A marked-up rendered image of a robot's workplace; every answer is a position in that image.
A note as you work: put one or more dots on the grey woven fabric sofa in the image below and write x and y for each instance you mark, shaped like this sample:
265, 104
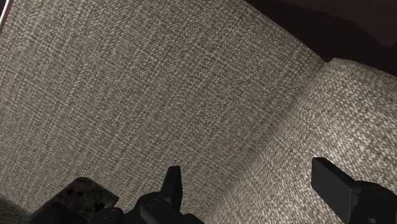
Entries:
161, 93

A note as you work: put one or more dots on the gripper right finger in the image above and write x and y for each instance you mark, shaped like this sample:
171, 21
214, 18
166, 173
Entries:
335, 186

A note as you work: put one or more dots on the dark remote control red buttons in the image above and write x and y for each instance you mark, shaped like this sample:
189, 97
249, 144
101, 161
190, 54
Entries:
85, 195

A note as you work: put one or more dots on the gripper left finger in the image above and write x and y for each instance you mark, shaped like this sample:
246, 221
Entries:
171, 189

